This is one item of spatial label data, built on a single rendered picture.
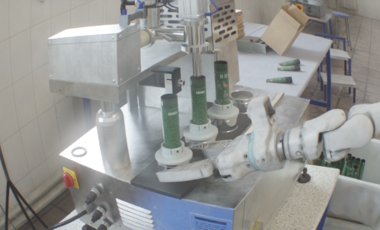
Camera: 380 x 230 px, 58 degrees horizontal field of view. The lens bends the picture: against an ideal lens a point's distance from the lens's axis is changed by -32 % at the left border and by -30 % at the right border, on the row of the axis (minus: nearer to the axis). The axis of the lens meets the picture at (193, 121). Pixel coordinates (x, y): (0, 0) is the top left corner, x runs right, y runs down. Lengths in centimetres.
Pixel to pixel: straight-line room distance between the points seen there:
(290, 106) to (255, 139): 49
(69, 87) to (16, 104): 143
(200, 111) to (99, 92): 22
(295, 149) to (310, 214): 51
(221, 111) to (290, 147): 34
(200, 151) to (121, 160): 17
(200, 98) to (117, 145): 20
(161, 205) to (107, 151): 17
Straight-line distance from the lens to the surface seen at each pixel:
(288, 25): 264
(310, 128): 77
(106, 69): 92
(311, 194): 138
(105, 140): 98
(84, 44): 95
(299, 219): 126
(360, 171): 192
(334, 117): 75
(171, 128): 91
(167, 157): 93
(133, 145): 111
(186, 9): 92
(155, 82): 127
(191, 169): 86
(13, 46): 234
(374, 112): 76
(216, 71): 107
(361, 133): 74
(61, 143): 280
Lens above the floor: 152
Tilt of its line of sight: 25 degrees down
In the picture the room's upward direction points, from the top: 3 degrees counter-clockwise
